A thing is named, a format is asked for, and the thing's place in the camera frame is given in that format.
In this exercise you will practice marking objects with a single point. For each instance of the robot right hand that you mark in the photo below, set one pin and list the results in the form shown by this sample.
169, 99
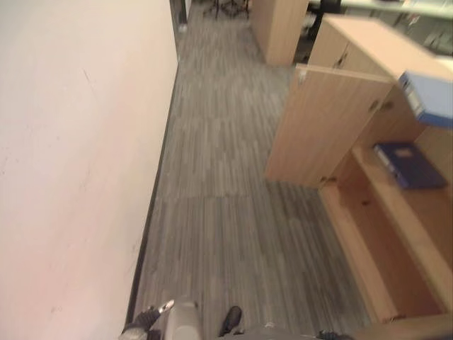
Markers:
329, 335

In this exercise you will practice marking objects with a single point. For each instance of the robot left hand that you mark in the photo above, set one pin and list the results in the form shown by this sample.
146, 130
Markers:
143, 316

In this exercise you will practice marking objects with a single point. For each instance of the open wooden office cabinet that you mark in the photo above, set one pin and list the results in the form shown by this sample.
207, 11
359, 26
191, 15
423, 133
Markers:
396, 226

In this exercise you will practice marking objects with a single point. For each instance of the dark blue folder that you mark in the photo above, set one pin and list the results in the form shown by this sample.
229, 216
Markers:
410, 163

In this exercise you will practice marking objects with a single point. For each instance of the open wooden cabinet door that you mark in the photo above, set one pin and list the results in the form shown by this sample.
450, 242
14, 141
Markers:
325, 127

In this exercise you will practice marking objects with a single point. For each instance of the closed low wooden cabinet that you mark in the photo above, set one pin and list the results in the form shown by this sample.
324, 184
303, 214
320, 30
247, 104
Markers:
368, 46

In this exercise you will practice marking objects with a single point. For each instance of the tall wooden cabinet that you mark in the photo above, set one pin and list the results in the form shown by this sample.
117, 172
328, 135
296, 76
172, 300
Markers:
279, 28

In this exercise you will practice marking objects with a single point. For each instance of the black office chair base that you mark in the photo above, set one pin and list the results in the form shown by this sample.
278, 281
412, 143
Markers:
226, 8

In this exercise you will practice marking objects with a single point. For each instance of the robot silver leg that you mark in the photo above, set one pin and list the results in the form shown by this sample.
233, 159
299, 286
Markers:
184, 318

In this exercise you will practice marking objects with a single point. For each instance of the robot grey body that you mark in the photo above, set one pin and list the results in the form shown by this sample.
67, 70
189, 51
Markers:
276, 333

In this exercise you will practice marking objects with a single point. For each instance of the robot dark foot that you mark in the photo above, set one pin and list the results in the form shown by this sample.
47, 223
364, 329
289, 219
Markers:
230, 318

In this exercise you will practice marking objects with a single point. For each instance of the black skirting strip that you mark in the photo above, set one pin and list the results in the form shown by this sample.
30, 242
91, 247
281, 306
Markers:
155, 191

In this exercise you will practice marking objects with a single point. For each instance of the light blue file box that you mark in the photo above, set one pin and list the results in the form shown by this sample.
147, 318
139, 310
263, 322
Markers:
430, 95

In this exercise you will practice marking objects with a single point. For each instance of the pale desk top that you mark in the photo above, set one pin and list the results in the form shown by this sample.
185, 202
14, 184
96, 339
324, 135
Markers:
382, 5

